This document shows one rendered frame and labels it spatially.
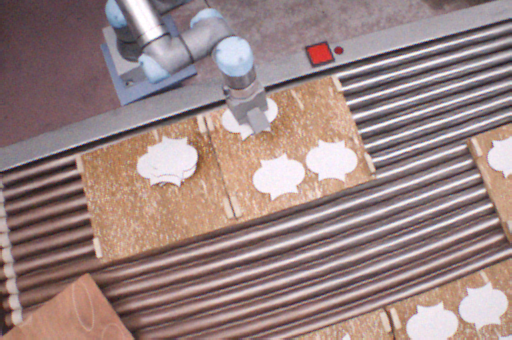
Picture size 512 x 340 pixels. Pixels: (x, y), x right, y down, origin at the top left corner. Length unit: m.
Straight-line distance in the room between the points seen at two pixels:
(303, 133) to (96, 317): 0.78
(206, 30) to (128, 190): 0.60
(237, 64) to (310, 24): 1.81
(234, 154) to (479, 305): 0.82
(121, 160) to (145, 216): 0.19
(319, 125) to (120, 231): 0.65
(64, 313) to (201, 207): 0.49
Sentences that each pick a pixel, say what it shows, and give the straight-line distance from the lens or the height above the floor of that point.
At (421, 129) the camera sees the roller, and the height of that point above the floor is 0.92.
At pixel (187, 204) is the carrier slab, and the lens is 1.61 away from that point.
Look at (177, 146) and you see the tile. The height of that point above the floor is 0.99.
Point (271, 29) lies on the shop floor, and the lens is 2.96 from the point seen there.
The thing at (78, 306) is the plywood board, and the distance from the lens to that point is 1.52.
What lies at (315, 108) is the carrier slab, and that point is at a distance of 1.69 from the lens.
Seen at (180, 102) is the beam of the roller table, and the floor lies 0.91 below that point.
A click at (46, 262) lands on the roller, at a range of 1.72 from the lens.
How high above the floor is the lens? 2.45
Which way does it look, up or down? 67 degrees down
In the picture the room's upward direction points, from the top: 8 degrees counter-clockwise
